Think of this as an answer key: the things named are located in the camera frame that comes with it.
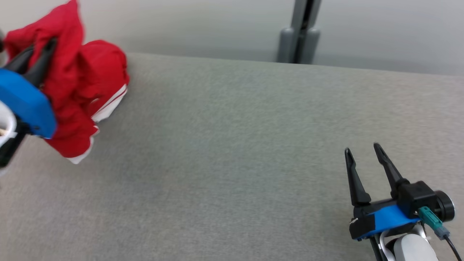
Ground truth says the grey metal partition post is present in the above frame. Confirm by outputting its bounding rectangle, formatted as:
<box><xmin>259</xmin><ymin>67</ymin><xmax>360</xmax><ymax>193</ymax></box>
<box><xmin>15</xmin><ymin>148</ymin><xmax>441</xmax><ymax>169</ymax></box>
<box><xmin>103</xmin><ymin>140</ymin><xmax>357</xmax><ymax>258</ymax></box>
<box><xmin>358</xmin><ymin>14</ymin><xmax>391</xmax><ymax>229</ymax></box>
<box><xmin>277</xmin><ymin>0</ymin><xmax>322</xmax><ymax>65</ymax></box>

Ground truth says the right camera cable teal plug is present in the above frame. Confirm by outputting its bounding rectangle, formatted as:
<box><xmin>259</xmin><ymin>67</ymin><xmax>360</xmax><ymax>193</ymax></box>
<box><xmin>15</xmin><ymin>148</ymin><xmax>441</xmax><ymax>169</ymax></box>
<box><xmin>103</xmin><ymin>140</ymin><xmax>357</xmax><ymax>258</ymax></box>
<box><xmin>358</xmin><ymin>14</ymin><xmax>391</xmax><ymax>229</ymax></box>
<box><xmin>418</xmin><ymin>206</ymin><xmax>463</xmax><ymax>261</ymax></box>

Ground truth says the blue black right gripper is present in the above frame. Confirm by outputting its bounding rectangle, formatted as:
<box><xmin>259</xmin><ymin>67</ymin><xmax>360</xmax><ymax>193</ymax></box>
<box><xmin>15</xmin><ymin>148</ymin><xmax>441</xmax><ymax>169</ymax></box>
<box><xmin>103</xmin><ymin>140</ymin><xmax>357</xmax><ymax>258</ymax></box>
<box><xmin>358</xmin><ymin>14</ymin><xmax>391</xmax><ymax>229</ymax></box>
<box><xmin>344</xmin><ymin>142</ymin><xmax>422</xmax><ymax>241</ymax></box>

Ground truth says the red jersey with white trim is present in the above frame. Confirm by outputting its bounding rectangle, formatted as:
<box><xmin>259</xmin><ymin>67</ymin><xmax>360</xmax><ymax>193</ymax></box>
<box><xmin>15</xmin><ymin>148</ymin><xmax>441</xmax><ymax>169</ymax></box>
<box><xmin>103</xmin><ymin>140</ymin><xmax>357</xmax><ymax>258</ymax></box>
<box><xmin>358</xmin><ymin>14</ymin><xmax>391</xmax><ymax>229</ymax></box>
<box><xmin>4</xmin><ymin>0</ymin><xmax>130</xmax><ymax>165</ymax></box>

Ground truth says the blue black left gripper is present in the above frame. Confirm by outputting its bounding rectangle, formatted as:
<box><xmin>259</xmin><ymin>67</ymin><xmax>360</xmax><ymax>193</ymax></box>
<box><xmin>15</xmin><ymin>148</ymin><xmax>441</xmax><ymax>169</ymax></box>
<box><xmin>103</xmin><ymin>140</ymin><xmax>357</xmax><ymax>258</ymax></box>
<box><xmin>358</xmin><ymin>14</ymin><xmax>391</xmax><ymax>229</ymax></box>
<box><xmin>0</xmin><ymin>37</ymin><xmax>58</xmax><ymax>139</ymax></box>

